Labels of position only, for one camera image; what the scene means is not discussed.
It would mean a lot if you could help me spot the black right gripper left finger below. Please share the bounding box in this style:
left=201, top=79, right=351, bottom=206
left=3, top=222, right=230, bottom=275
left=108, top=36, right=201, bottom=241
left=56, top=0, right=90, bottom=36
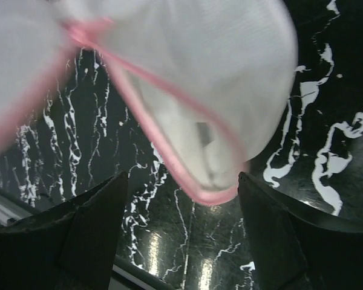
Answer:
left=0, top=172, right=128, bottom=289

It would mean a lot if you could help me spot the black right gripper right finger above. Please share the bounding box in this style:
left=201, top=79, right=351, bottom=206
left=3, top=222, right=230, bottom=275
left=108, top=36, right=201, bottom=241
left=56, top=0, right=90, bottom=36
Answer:
left=238, top=172, right=363, bottom=289

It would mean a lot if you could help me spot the white pink mesh laundry bag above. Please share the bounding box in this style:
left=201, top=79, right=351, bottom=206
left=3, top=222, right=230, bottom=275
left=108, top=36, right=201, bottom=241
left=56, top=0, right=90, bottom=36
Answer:
left=0, top=1, right=297, bottom=205

